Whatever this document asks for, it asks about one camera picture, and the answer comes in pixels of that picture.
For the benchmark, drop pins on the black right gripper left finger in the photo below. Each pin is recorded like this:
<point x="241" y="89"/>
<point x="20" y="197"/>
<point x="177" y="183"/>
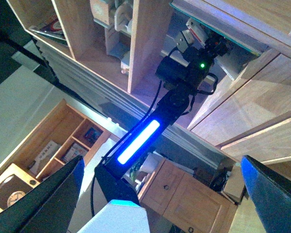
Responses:
<point x="49" y="207"/>

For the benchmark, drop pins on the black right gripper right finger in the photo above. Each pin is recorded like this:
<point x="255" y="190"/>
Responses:
<point x="270" y="193"/>

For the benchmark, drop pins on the black gripper body green led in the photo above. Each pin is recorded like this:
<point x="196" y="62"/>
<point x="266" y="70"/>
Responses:
<point x="188" y="64"/>

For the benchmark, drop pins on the black robot arm blue light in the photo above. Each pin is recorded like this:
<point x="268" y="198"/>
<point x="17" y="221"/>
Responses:
<point x="164" y="112"/>

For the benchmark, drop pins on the round clock on wood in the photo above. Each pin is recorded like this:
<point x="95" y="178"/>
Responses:
<point x="15" y="183"/>

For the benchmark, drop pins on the light wooden bookshelf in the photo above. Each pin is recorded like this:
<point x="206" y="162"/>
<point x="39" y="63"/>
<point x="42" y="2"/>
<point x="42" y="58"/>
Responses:
<point x="250" y="112"/>

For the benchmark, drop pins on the wooden cabinet with doors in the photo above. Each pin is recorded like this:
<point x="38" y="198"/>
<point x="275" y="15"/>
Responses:
<point x="186" y="202"/>

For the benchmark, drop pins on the white toy figure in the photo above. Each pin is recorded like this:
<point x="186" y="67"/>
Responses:
<point x="116" y="18"/>

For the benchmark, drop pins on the white flower pot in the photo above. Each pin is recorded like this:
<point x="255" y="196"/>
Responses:
<point x="151" y="162"/>

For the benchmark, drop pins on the magazine with red circle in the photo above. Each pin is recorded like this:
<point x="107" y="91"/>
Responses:
<point x="51" y="29"/>

